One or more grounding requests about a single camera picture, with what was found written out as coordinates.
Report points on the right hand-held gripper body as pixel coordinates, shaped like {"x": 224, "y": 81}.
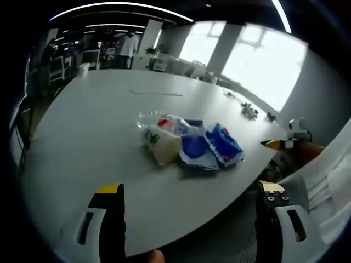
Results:
{"x": 299, "y": 128}

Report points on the white strip on table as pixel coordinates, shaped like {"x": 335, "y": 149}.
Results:
{"x": 156, "y": 92}

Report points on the grey table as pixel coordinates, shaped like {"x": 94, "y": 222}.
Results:
{"x": 109, "y": 123}

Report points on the small grey object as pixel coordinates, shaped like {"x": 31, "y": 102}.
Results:
{"x": 228, "y": 94}

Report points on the small dark clutter pile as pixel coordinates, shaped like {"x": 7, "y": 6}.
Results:
{"x": 249, "y": 111}

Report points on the white office cabinet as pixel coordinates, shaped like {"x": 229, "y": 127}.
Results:
{"x": 141, "y": 61}

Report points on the white bucket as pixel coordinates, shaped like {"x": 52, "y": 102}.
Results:
{"x": 83, "y": 69}

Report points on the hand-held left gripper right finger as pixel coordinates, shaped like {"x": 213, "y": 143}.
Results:
{"x": 267, "y": 219}

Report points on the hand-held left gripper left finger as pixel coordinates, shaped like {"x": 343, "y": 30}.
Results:
{"x": 109, "y": 219}

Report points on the person's left hand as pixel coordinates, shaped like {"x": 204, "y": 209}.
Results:
{"x": 157, "y": 257}

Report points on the green potted plant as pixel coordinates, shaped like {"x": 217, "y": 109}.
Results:
{"x": 152, "y": 50}

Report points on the small dark object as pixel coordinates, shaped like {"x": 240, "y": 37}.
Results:
{"x": 271, "y": 116}

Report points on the white cup with green print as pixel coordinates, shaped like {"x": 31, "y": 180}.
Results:
{"x": 160, "y": 145}

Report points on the white red blue packet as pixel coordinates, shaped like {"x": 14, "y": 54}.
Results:
{"x": 175, "y": 124}

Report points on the dark blue pouch packet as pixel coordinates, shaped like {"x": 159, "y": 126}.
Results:
{"x": 193, "y": 149}

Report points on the blue white snack packet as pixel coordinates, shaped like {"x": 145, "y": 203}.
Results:
{"x": 223, "y": 143}

